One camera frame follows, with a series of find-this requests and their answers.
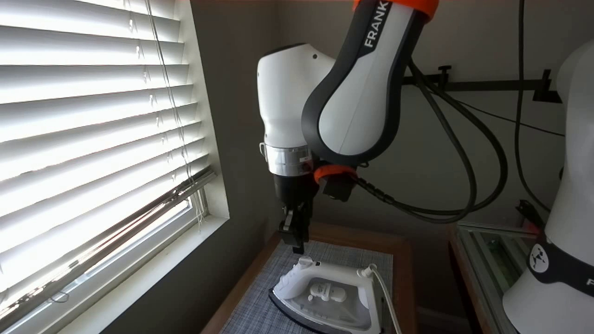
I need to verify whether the white steam iron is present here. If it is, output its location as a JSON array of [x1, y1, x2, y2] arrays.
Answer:
[[268, 256, 386, 334]]

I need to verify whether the window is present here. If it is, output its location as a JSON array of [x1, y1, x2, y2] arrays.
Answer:
[[0, 0, 231, 334]]

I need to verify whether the white window blind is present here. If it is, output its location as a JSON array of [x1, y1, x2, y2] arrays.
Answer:
[[0, 0, 218, 321]]

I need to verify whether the grey woven placemat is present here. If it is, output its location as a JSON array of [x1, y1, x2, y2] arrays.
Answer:
[[232, 239, 394, 334]]

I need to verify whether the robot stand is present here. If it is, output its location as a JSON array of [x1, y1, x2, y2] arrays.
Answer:
[[447, 221, 542, 334]]

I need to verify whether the black clamp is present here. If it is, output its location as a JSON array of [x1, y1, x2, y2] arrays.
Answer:
[[516, 199, 546, 231]]

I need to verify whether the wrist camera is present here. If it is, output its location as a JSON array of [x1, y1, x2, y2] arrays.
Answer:
[[322, 177, 359, 203]]

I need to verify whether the white cable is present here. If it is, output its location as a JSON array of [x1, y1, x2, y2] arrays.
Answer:
[[368, 263, 404, 334]]

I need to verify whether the black cable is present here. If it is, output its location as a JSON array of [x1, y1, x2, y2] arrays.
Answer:
[[514, 0, 566, 214]]

